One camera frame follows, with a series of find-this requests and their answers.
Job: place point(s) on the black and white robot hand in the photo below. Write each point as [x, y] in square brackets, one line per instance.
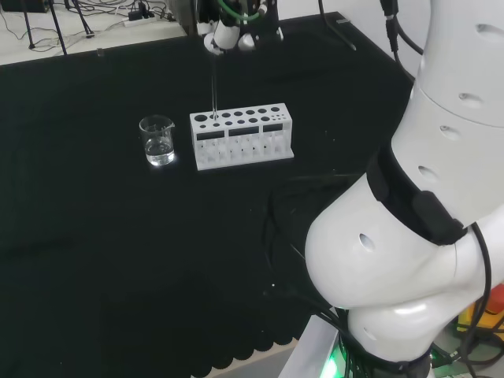
[226, 35]

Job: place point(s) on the clear glass rod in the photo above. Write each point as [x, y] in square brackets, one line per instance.
[214, 86]

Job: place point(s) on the white test tube rack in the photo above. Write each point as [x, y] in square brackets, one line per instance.
[242, 153]

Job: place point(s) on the white power strip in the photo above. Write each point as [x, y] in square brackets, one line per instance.
[138, 21]

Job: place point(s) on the black power adapter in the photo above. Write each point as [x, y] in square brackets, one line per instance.
[138, 15]

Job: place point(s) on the clear glass beaker with water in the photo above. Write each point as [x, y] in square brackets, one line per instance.
[157, 145]

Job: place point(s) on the black tripod leg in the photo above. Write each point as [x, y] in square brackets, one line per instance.
[84, 21]
[30, 31]
[58, 27]

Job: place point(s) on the black box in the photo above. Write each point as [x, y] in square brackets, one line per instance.
[23, 4]

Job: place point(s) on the black bench cloth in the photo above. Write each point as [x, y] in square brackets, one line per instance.
[98, 220]

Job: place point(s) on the yellow stop button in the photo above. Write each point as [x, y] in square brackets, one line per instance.
[468, 315]

